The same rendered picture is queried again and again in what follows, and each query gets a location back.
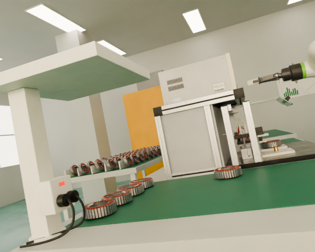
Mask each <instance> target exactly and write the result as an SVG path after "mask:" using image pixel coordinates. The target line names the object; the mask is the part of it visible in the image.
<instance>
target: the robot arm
mask: <svg viewBox="0 0 315 252"><path fill-rule="evenodd" d="M307 52H308V59H307V61H305V62H301V63H297V64H293V63H292V65H289V66H288V67H286V68H282V69H281V73H278V72H277V73H274V74H271V75H267V76H264V77H260V78H259V77H258V78H256V79H252V80H248V81H246V84H247V86H251V85H256V84H259V85H260V84H261V83H266V82H271V81H278V80H280V79H281V78H282V80H283V81H284V82H286V81H290V80H291V81H293V82H294V81H295V82H296V84H297V83H298V80H301V79H306V78H315V40H314V41H313V42H312V43H311V44H310V45H309V47H308V50H307Z"/></svg>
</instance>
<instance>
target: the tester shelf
mask: <svg viewBox="0 0 315 252"><path fill-rule="evenodd" d="M244 101H245V94H244V89H243V87H241V88H237V89H233V90H229V91H224V92H220V93H216V94H211V95H207V96H203V97H198V98H194V99H190V100H185V101H181V102H177V103H172V104H168V105H164V106H159V107H155V108H153V113H154V117H158V116H163V115H167V114H172V113H177V112H181V111H186V110H190V109H195V108H199V107H203V106H207V105H214V106H216V107H217V108H219V109H221V106H226V105H230V104H231V107H232V108H233V107H234V106H239V105H243V102H244Z"/></svg>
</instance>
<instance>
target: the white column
mask: <svg viewBox="0 0 315 252"><path fill-rule="evenodd" d="M55 40H56V46H57V52H58V53H60V52H63V51H66V50H69V49H72V48H75V47H78V46H81V45H84V44H87V43H90V42H91V41H90V36H89V35H87V34H85V33H84V32H81V31H79V30H77V29H75V30H72V31H70V32H65V33H63V34H60V35H57V36H55ZM66 102H67V108H68V114H69V119H70V125H71V131H72V136H73V142H74V147H75V153H76V159H77V164H78V167H79V164H80V163H84V164H86V165H87V162H89V161H92V162H93V163H94V162H95V160H96V159H99V160H101V159H102V158H108V157H109V156H112V155H111V150H110V144H109V139H108V134H107V128H106V123H105V117H104V112H103V106H102V101H101V95H100V93H97V94H93V95H89V96H86V97H82V98H78V99H74V100H70V101H66ZM81 187H82V193H83V198H84V204H85V205H87V204H90V203H93V202H98V201H101V200H102V197H103V196H104V195H107V194H110V193H113V192H115V193H116V192H117V189H118V188H117V183H116V177H115V176H113V177H107V178H101V179H94V180H88V181H81Z"/></svg>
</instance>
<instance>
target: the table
mask: <svg viewBox="0 0 315 252"><path fill-rule="evenodd" d="M121 160H124V162H125V164H126V165H127V167H125V168H122V169H120V168H119V162H118V161H121ZM161 161H163V157H162V152H161V147H160V145H157V146H153V147H152V146H150V147H147V148H145V147H144V148H140V149H137V150H135V151H134V150H132V151H128V152H124V153H120V154H119V155H116V154H115V155H114V156H109V157H108V158H104V157H103V158H102V159H101V160H99V159H96V160H95V161H94V163H93V162H92V161H88V162H87V166H86V164H84V163H80V164H79V165H78V166H77V165H72V166H71V167H70V171H71V173H72V174H73V175H74V176H71V177H70V179H71V183H78V182H84V181H91V180H97V179H103V178H110V177H116V176H122V175H129V174H130V179H131V181H134V180H138V175H137V173H138V172H140V171H142V176H143V178H144V177H146V176H147V175H146V170H145V169H147V168H149V167H151V166H153V165H155V164H157V163H159V162H161ZM102 162H103V163H104V164H106V165H107V167H108V168H109V169H110V170H109V171H105V166H104V164H103V163H102ZM93 165H95V167H96V168H97V169H98V170H99V172H96V173H93V174H92V172H90V171H91V167H90V166H93ZM117 166H118V167H117ZM77 169H79V171H80V172H81V173H82V174H83V175H80V176H78V170H77ZM63 214H64V220H65V221H66V220H68V219H70V218H72V214H71V209H70V208H68V209H66V210H64V211H63Z"/></svg>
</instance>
